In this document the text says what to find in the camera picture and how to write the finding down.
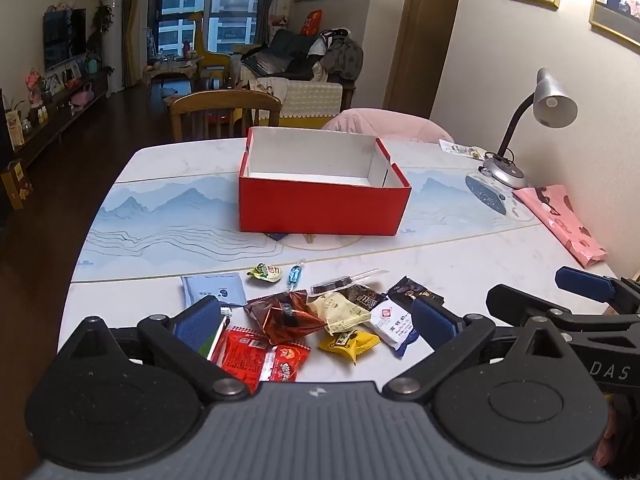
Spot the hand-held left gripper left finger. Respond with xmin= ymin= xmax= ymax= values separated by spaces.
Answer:
xmin=57 ymin=296 xmax=251 ymax=403

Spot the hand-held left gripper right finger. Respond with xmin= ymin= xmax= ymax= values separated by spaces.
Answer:
xmin=382 ymin=296 xmax=581 ymax=402

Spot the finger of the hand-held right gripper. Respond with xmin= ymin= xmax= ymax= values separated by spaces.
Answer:
xmin=486 ymin=284 xmax=640 ymax=333
xmin=555 ymin=266 xmax=640 ymax=306

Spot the long green snack packet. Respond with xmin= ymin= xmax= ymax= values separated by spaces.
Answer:
xmin=197 ymin=310 xmax=233 ymax=361

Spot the light blue snack packet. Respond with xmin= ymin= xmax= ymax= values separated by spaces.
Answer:
xmin=181 ymin=272 xmax=248 ymax=309

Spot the dark purple snack packet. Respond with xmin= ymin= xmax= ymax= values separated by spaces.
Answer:
xmin=387 ymin=276 xmax=446 ymax=311

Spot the white packet with red label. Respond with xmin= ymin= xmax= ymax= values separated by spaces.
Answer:
xmin=362 ymin=297 xmax=423 ymax=358

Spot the brown chocolate packet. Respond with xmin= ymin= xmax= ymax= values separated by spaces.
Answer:
xmin=345 ymin=284 xmax=388 ymax=313

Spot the green candy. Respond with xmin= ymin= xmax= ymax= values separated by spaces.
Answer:
xmin=245 ymin=262 xmax=284 ymax=283

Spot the reddish brown foil packet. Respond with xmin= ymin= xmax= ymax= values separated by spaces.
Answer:
xmin=243 ymin=290 xmax=328 ymax=346

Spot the yellow snack packet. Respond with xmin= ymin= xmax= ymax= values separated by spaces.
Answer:
xmin=317 ymin=330 xmax=382 ymax=367

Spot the cream snack packet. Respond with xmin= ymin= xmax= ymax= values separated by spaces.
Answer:
xmin=306 ymin=291 xmax=373 ymax=336

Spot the blue twisted candy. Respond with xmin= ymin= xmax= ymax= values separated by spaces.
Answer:
xmin=285 ymin=258 xmax=307 ymax=293

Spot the dark lollipop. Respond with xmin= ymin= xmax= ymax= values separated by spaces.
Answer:
xmin=310 ymin=267 xmax=388 ymax=297

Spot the red cardboard box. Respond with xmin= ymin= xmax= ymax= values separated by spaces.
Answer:
xmin=238 ymin=126 xmax=412 ymax=237

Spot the pink printed bag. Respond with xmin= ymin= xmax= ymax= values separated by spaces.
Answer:
xmin=512 ymin=185 xmax=608 ymax=268

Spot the paper leaflet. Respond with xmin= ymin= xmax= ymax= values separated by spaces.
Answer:
xmin=439 ymin=139 xmax=488 ymax=161

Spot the silver desk lamp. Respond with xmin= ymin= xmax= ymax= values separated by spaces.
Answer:
xmin=477 ymin=67 xmax=578 ymax=190

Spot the pink jacket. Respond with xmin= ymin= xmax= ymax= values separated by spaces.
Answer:
xmin=321 ymin=108 xmax=455 ymax=143

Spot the wooden chair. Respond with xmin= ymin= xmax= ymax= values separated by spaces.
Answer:
xmin=169 ymin=90 xmax=283 ymax=142

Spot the yellow carton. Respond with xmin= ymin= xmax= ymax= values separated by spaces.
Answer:
xmin=0 ymin=159 xmax=33 ymax=210

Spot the white lace sofa cover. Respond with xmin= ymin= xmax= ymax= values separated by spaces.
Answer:
xmin=280 ymin=81 xmax=343 ymax=128

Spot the wooden coffee table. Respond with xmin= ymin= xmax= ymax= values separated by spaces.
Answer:
xmin=142 ymin=57 xmax=201 ymax=96

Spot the dark tv cabinet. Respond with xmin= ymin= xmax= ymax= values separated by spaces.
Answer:
xmin=0 ymin=67 xmax=113 ymax=168

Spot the yellow giraffe toy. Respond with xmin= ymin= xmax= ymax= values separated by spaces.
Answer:
xmin=192 ymin=10 xmax=233 ymax=91

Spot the wooden door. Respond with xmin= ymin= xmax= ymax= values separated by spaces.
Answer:
xmin=385 ymin=0 xmax=466 ymax=118

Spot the gold framed figure picture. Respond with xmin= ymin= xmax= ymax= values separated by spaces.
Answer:
xmin=589 ymin=0 xmax=640 ymax=48

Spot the pile of clothes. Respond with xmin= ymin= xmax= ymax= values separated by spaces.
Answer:
xmin=307 ymin=30 xmax=365 ymax=83

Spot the white standing air conditioner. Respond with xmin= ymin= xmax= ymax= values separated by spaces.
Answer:
xmin=106 ymin=0 xmax=124 ymax=93

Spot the curtain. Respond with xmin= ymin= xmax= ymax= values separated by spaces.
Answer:
xmin=122 ymin=0 xmax=151 ymax=88

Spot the window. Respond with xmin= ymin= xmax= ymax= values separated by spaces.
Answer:
xmin=150 ymin=0 xmax=261 ymax=58

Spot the television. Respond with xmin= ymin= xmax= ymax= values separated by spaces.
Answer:
xmin=43 ymin=8 xmax=87 ymax=71

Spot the green house plant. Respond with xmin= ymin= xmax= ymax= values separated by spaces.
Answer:
xmin=89 ymin=5 xmax=115 ymax=56

